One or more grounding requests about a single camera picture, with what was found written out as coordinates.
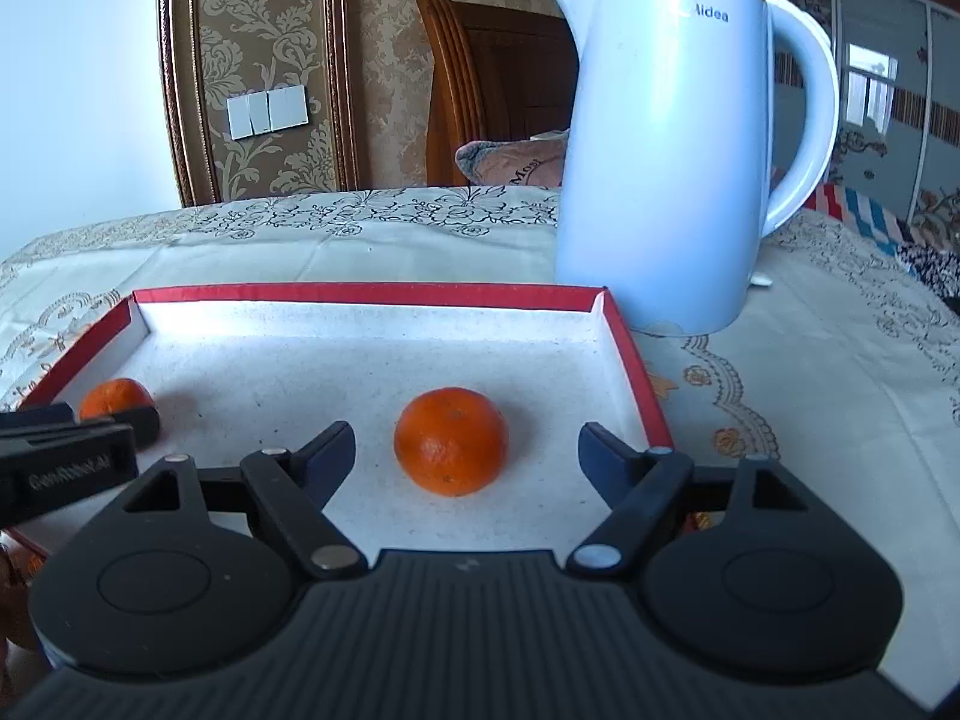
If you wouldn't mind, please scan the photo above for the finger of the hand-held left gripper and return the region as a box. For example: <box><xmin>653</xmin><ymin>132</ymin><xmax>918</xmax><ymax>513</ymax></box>
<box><xmin>112</xmin><ymin>406</ymin><xmax>161</xmax><ymax>447</ymax></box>
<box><xmin>0</xmin><ymin>403</ymin><xmax>77</xmax><ymax>434</ymax></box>

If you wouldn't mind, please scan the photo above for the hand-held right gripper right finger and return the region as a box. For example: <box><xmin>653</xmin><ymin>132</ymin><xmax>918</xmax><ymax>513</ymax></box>
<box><xmin>564</xmin><ymin>421</ymin><xmax>820</xmax><ymax>580</ymax></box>

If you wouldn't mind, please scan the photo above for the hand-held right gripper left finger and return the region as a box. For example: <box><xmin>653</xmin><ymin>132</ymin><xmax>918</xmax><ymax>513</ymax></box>
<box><xmin>120</xmin><ymin>420</ymin><xmax>370</xmax><ymax>581</ymax></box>

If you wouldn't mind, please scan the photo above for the orange tangerine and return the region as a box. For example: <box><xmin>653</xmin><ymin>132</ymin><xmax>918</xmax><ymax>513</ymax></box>
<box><xmin>78</xmin><ymin>378</ymin><xmax>155</xmax><ymax>421</ymax></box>
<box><xmin>393</xmin><ymin>387</ymin><xmax>509</xmax><ymax>497</ymax></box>

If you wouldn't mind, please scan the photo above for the red and white tray box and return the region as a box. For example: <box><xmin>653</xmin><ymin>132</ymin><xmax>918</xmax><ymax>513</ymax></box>
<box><xmin>0</xmin><ymin>283</ymin><xmax>676</xmax><ymax>563</ymax></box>

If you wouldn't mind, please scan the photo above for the white electric kettle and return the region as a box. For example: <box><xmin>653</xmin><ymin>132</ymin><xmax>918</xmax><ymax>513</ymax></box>
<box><xmin>553</xmin><ymin>0</ymin><xmax>839</xmax><ymax>336</ymax></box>

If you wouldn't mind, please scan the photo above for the pink patterned pillow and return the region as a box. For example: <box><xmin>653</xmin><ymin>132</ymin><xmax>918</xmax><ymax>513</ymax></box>
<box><xmin>455</xmin><ymin>131</ymin><xmax>571</xmax><ymax>188</ymax></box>

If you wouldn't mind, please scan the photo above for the striped colourful blanket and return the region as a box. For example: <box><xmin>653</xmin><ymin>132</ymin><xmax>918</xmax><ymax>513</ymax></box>
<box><xmin>806</xmin><ymin>180</ymin><xmax>912</xmax><ymax>256</ymax></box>

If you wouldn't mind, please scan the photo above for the dark speckled cloth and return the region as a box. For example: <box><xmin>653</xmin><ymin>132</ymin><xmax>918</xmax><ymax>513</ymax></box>
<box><xmin>900</xmin><ymin>240</ymin><xmax>960</xmax><ymax>302</ymax></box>

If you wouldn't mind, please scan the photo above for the mirrored sliding wardrobe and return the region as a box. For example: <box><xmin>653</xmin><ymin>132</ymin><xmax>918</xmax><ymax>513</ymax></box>
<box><xmin>731</xmin><ymin>0</ymin><xmax>960</xmax><ymax>241</ymax></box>

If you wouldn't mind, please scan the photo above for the white wall light switch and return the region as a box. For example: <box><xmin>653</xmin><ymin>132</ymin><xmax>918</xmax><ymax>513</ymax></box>
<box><xmin>227</xmin><ymin>85</ymin><xmax>309</xmax><ymax>141</ymax></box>

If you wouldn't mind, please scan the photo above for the ornate wooden wall frame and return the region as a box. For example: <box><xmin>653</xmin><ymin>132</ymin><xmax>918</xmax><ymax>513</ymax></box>
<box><xmin>157</xmin><ymin>0</ymin><xmax>357</xmax><ymax>207</ymax></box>

